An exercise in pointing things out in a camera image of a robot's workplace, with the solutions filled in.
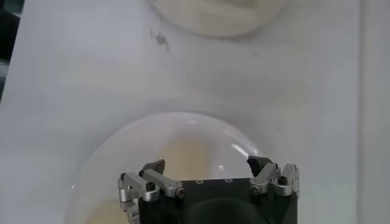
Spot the white round plate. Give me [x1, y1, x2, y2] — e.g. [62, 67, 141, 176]
[63, 111, 275, 224]

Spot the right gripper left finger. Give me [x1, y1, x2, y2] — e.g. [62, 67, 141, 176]
[118, 159, 186, 224]

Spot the cream electric cooker base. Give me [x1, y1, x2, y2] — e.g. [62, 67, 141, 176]
[149, 0, 290, 38]

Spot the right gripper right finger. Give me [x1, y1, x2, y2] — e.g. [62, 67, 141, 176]
[246, 155, 300, 197]

